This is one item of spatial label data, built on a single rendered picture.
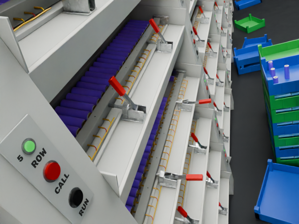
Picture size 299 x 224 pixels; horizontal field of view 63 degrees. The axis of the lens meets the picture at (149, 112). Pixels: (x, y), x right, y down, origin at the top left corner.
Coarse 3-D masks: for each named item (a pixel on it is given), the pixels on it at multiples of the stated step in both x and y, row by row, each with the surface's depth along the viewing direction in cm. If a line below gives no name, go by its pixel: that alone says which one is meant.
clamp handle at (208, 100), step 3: (204, 99) 72; (207, 99) 71; (210, 99) 71; (186, 102) 73; (189, 102) 74; (192, 102) 73; (195, 102) 73; (198, 102) 72; (201, 102) 72; (204, 102) 71; (207, 102) 71; (210, 102) 71
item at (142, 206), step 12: (180, 84) 80; (168, 108) 71; (168, 120) 67; (168, 132) 67; (156, 156) 58; (168, 156) 60; (156, 168) 56; (144, 192) 51; (144, 204) 49; (156, 204) 51; (144, 216) 48
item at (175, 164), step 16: (176, 64) 86; (192, 64) 85; (176, 80) 86; (192, 80) 86; (192, 96) 79; (176, 112) 74; (192, 112) 74; (160, 128) 68; (176, 128) 68; (176, 144) 64; (176, 160) 60; (160, 192) 54; (176, 192) 54; (160, 208) 51
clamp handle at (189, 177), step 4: (172, 176) 54; (176, 176) 54; (180, 176) 53; (184, 176) 53; (188, 176) 52; (192, 176) 52; (196, 176) 52; (200, 176) 51; (188, 180) 53; (192, 180) 52; (196, 180) 52; (200, 180) 51
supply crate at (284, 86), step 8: (288, 56) 112; (296, 56) 111; (264, 64) 115; (280, 64) 115; (288, 64) 114; (296, 64) 113; (264, 72) 109; (280, 72) 113; (296, 72) 109; (272, 80) 100; (280, 80) 109; (288, 80) 107; (296, 80) 98; (272, 88) 102; (280, 88) 101; (288, 88) 101; (296, 88) 100
